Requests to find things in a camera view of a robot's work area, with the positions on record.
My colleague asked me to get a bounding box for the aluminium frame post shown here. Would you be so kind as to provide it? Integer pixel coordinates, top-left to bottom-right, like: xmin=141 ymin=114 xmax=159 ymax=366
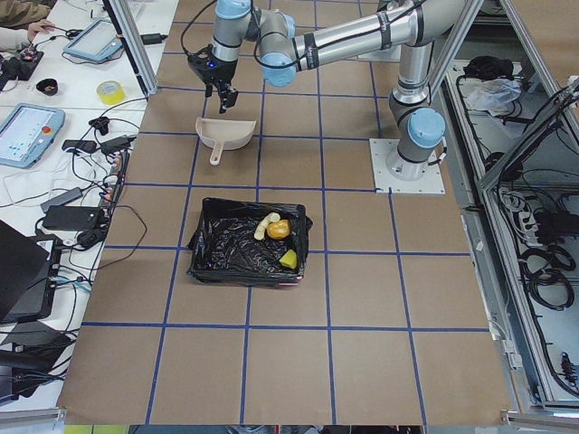
xmin=103 ymin=0 xmax=158 ymax=99

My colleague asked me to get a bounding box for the yellow tape roll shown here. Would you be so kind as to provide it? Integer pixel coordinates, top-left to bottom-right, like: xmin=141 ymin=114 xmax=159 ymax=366
xmin=96 ymin=80 xmax=126 ymax=106

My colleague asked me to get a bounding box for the black laptop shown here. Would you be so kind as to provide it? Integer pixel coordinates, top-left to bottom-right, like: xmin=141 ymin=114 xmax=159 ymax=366
xmin=1 ymin=222 xmax=62 ymax=325

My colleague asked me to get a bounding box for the black webcam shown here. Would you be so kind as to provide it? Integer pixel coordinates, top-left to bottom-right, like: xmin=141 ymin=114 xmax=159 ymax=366
xmin=89 ymin=116 xmax=110 ymax=136

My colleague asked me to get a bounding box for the pink bin with black bag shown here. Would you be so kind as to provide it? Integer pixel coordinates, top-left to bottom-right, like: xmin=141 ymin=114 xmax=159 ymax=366
xmin=187 ymin=197 xmax=313 ymax=288

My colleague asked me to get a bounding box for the upper teach pendant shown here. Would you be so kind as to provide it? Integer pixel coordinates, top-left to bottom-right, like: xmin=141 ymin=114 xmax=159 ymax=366
xmin=62 ymin=19 xmax=123 ymax=64

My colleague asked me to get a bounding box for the black flat hard drive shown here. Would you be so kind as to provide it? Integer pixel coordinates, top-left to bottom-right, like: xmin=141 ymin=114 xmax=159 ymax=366
xmin=43 ymin=205 xmax=104 ymax=231

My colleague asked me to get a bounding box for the lower teach pendant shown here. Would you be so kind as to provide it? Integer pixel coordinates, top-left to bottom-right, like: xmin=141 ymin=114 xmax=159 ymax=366
xmin=1 ymin=103 xmax=66 ymax=168

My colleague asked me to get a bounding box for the white crumpled cloth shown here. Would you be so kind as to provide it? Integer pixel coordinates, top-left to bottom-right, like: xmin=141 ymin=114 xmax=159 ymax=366
xmin=465 ymin=78 xmax=522 ymax=117

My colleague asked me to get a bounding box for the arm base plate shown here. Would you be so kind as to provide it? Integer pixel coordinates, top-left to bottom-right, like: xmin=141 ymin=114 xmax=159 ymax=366
xmin=369 ymin=138 xmax=445 ymax=195

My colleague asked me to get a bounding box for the small black bowl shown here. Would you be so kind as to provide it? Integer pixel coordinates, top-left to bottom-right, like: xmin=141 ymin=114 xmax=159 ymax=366
xmin=35 ymin=78 xmax=59 ymax=96

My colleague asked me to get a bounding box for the person's hand at desk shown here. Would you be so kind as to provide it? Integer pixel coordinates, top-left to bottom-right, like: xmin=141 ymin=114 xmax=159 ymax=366
xmin=27 ymin=19 xmax=54 ymax=42

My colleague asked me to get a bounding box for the teach pendant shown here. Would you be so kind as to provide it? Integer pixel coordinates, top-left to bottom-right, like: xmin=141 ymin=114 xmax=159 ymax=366
xmin=62 ymin=19 xmax=123 ymax=64
xmin=1 ymin=103 xmax=66 ymax=168

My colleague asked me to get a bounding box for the black power adapter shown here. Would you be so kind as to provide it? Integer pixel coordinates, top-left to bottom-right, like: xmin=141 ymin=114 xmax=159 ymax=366
xmin=100 ymin=136 xmax=137 ymax=155

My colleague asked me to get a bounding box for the yellow sponge piece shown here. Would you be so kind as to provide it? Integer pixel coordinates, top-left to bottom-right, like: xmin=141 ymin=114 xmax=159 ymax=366
xmin=279 ymin=250 xmax=299 ymax=269

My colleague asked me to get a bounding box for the beige plastic dustpan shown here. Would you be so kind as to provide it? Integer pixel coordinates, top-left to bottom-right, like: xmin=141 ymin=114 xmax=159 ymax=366
xmin=195 ymin=118 xmax=256 ymax=166

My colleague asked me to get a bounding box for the yellow potato toy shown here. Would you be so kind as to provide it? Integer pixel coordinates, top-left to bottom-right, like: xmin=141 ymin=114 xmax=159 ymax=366
xmin=266 ymin=219 xmax=291 ymax=240

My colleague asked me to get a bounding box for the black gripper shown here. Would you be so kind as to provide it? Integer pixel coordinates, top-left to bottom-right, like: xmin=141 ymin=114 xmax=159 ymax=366
xmin=187 ymin=43 xmax=239 ymax=114

